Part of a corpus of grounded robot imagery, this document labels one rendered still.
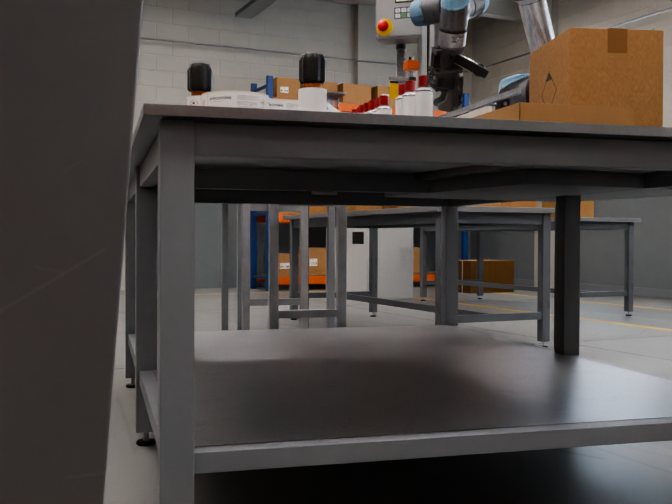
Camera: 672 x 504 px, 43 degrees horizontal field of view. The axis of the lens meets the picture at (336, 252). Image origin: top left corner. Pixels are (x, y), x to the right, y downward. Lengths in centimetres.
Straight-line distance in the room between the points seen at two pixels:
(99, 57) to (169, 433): 116
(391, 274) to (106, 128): 810
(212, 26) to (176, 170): 936
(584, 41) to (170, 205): 116
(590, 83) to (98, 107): 185
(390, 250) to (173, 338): 704
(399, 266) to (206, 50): 388
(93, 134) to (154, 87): 1008
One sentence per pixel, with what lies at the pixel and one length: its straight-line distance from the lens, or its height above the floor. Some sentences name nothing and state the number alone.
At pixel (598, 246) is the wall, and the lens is 1013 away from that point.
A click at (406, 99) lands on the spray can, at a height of 103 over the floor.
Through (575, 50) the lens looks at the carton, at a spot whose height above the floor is 106.
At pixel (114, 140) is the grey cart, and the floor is 65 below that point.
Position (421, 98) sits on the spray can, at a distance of 254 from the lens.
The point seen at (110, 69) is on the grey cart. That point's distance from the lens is 44.
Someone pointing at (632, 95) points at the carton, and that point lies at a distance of 224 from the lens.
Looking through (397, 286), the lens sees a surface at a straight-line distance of 856.
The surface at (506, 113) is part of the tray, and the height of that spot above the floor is 86.
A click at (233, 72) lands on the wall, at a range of 1081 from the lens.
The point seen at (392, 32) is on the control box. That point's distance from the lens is 298.
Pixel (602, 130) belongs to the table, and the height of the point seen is 82.
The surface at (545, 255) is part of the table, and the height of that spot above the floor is 52.
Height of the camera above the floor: 60
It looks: 1 degrees down
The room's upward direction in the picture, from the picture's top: straight up
